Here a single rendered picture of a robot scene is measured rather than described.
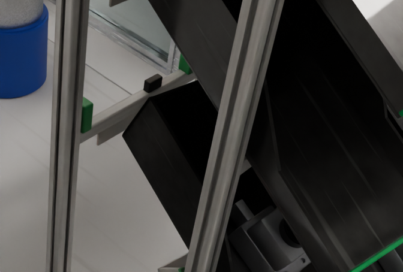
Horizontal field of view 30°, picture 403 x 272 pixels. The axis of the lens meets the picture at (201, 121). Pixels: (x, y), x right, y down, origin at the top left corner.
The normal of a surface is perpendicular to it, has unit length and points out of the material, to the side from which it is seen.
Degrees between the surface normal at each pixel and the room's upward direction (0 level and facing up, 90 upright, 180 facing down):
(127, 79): 0
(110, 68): 0
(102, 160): 0
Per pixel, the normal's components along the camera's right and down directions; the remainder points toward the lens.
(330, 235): 0.40, -0.47
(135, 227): 0.15, -0.77
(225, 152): -0.64, 0.40
